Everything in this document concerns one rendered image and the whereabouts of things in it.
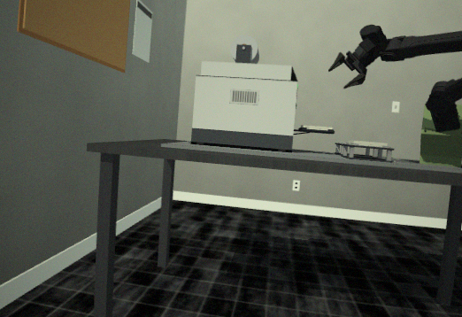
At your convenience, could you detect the white cylinder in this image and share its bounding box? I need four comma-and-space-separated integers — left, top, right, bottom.
230, 35, 259, 64

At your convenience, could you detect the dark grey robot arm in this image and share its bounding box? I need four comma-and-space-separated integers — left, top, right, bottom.
352, 25, 462, 132

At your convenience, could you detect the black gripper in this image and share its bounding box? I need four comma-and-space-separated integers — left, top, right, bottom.
328, 51, 367, 89

